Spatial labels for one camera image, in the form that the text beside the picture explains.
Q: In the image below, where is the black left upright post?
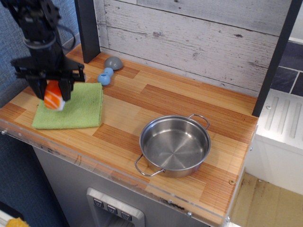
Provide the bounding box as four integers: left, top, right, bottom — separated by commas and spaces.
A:
74, 0, 100, 63

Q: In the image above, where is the white ridged side unit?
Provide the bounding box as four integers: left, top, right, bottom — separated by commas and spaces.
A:
245, 89, 303, 194

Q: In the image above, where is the grey dome toy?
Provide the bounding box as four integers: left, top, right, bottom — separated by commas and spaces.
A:
104, 56, 124, 70

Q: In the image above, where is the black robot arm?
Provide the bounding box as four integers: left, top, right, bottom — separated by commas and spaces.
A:
1, 0, 86, 101

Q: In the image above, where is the black upright post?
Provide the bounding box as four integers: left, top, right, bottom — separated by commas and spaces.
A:
74, 0, 100, 63
252, 0, 303, 117

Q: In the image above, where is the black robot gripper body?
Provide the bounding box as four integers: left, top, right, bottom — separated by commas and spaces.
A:
11, 40, 86, 83

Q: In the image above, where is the stainless steel pot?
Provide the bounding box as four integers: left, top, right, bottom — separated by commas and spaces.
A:
139, 114, 211, 178

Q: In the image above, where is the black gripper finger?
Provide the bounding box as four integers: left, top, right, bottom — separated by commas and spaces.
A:
27, 77, 47, 100
59, 79, 74, 101

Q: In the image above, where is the blue dumbbell toy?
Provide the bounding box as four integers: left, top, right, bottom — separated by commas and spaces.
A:
98, 67, 114, 86

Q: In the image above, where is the grey dispenser button panel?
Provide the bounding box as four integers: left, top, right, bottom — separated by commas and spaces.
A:
86, 187, 145, 227

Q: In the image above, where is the green cloth rag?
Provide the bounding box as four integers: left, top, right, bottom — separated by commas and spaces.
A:
32, 83, 103, 129

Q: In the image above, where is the orange salmon sushi toy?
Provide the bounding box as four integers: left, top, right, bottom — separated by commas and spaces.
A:
44, 80, 65, 111

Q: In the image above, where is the black right upright post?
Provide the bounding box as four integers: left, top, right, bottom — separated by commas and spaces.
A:
252, 0, 303, 117

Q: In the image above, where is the yellow black object corner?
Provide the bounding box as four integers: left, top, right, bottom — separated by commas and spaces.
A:
0, 210, 30, 227

